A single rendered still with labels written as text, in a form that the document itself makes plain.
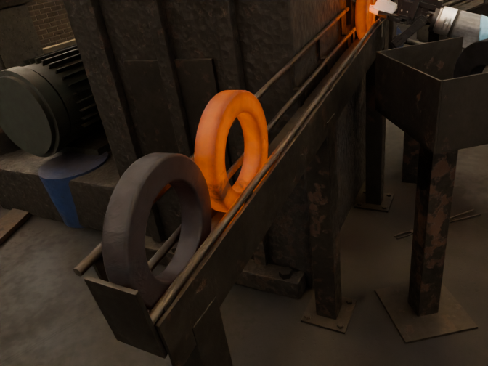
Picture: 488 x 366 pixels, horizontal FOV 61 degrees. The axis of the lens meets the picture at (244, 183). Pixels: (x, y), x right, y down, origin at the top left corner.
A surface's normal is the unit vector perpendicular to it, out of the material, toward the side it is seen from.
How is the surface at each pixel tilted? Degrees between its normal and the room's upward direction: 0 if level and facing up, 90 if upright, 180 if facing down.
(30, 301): 0
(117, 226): 52
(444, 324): 0
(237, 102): 90
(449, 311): 0
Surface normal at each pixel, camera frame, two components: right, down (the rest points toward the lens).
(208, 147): -0.44, 0.00
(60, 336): -0.14, -0.87
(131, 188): -0.29, -0.55
